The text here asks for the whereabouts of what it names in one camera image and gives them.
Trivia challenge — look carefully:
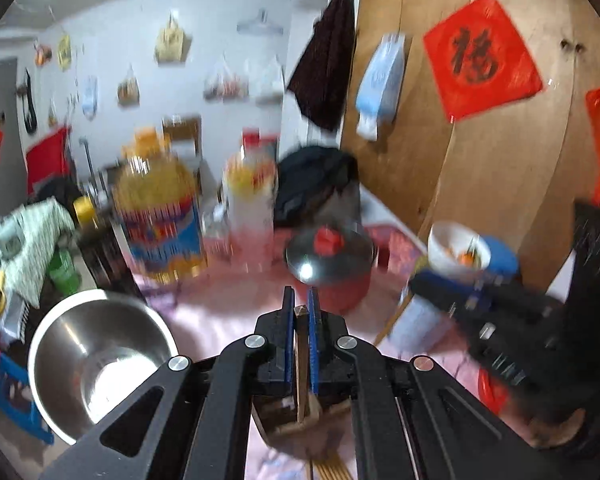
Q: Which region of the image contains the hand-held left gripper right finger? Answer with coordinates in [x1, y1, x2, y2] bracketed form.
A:
[307, 286, 548, 480]

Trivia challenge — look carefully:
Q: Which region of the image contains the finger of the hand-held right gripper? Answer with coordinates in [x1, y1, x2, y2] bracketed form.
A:
[409, 269, 491, 318]

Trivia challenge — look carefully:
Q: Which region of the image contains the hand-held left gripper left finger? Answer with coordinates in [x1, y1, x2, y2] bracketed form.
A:
[40, 286, 297, 480]

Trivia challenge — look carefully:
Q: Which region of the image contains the wooden chopstick holder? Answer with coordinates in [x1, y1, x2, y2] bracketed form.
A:
[251, 394, 353, 461]

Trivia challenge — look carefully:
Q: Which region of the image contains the white jar with lid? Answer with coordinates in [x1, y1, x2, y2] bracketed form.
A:
[392, 221, 492, 348]

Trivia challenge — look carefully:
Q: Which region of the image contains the blue container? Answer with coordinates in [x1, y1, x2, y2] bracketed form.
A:
[480, 235, 521, 281]

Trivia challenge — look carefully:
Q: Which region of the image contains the red pot with steel lid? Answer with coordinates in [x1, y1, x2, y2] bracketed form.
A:
[285, 225, 378, 313]

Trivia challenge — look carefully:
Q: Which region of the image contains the red plastic basket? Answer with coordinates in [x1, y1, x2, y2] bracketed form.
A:
[477, 367, 511, 416]

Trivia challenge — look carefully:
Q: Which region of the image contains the white bottle with red cap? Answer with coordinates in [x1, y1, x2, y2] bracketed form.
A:
[222, 130, 278, 256]

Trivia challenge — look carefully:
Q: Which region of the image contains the black bag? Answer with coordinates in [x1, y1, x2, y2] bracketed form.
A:
[272, 145, 361, 228]

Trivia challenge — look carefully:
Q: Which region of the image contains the large cooking oil bottle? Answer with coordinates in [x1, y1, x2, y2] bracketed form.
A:
[111, 130, 208, 285]

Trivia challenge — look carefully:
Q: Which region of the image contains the stainless steel bowl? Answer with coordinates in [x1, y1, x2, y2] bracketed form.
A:
[28, 290, 179, 446]

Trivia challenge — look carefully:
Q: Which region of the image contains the dark sauce bottle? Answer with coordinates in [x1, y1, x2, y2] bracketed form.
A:
[74, 196, 131, 286]

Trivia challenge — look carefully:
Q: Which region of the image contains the blue and white hanging bag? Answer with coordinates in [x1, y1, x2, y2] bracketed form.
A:
[355, 34, 407, 142]

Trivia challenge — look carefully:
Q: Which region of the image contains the green bottle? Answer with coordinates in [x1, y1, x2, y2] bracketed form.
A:
[47, 249, 83, 297]

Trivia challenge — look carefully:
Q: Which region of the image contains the large red paper poster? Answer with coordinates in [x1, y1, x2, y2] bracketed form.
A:
[422, 0, 545, 123]

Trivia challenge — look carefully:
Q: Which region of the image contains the white hanging plastic bag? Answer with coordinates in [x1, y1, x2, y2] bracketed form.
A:
[254, 56, 286, 106]

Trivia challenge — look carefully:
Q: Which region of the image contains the dark hanging garment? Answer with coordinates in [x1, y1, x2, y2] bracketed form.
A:
[286, 0, 358, 132]

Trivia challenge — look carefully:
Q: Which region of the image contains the clear hanging plastic bag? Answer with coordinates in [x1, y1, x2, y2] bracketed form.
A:
[203, 52, 249, 103]

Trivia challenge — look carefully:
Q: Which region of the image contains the green patterned cloth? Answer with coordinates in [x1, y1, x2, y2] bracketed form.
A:
[0, 197, 76, 293]

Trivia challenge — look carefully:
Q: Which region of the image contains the blue plastic stool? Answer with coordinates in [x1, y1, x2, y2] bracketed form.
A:
[0, 345, 56, 446]

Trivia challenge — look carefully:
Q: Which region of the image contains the pale blue hanging bag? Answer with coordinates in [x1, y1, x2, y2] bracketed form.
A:
[81, 76, 99, 121]

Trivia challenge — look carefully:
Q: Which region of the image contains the large yellow hanging bag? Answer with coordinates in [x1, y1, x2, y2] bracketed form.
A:
[154, 10, 190, 65]

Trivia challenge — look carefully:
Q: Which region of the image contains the black hanging object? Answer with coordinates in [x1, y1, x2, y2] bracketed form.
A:
[20, 67, 38, 135]

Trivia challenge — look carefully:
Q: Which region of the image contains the small yellow hanging bag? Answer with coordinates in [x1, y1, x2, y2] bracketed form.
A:
[56, 34, 73, 72]

